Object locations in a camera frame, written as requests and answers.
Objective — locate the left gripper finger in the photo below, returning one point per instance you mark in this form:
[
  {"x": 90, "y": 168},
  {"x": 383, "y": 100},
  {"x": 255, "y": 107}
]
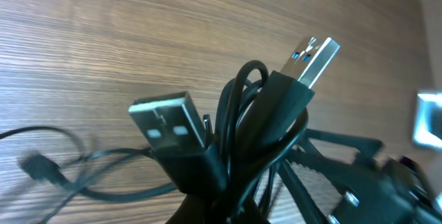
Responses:
[{"x": 196, "y": 210}]

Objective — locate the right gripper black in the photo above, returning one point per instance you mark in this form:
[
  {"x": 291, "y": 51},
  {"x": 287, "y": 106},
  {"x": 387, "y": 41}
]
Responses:
[{"x": 397, "y": 194}]

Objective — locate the black USB cable thick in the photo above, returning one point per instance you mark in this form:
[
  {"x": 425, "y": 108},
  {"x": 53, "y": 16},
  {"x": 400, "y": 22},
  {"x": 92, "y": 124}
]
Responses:
[{"x": 261, "y": 116}]

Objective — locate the black USB cable thin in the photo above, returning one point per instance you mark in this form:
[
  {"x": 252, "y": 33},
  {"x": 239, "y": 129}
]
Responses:
[{"x": 184, "y": 145}]

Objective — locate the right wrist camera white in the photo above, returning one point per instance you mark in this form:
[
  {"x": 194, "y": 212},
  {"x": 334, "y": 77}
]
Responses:
[{"x": 427, "y": 121}]

